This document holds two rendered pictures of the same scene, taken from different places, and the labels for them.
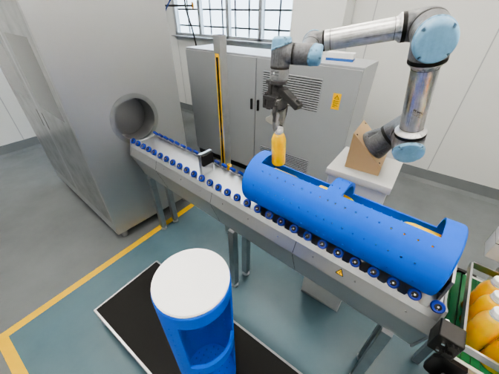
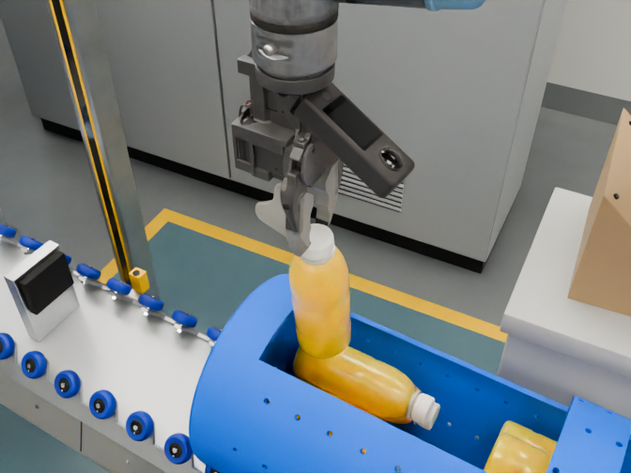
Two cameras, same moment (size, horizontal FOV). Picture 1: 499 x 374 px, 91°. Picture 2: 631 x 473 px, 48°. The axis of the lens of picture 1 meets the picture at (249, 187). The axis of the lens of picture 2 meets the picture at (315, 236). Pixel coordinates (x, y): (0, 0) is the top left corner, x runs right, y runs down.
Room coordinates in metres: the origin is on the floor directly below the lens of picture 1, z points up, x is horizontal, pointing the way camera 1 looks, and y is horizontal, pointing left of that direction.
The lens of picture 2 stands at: (0.51, -0.04, 1.90)
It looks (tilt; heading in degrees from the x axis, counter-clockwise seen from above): 43 degrees down; 351
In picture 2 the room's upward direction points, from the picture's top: straight up
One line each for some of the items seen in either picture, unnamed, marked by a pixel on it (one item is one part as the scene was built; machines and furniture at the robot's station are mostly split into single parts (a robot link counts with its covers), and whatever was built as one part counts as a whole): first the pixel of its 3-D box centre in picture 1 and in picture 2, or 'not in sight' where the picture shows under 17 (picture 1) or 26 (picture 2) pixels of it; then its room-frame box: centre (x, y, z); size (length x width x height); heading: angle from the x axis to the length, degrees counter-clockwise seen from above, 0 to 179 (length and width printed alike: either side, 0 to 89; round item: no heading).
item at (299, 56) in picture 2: (278, 74); (292, 41); (1.07, -0.11, 1.61); 0.08 x 0.08 x 0.05
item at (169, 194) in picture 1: (170, 197); not in sight; (1.90, 0.78, 0.31); 0.06 x 0.06 x 0.63; 51
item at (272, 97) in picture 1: (275, 94); (289, 116); (1.08, -0.11, 1.53); 0.09 x 0.08 x 0.12; 51
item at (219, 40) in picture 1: (225, 157); (123, 221); (1.75, 0.20, 0.85); 0.06 x 0.06 x 1.70; 51
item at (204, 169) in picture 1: (206, 162); (47, 294); (1.40, 0.28, 1.00); 0.10 x 0.04 x 0.15; 141
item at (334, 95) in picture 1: (266, 117); (252, 11); (3.04, -0.20, 0.72); 2.15 x 0.54 x 1.45; 54
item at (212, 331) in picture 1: (203, 335); not in sight; (0.52, 0.21, 0.59); 0.28 x 0.28 x 0.88
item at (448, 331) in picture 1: (445, 338); not in sight; (0.37, -0.65, 0.95); 0.10 x 0.07 x 0.10; 141
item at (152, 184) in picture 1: (157, 204); not in sight; (1.79, 0.87, 0.31); 0.06 x 0.06 x 0.63; 51
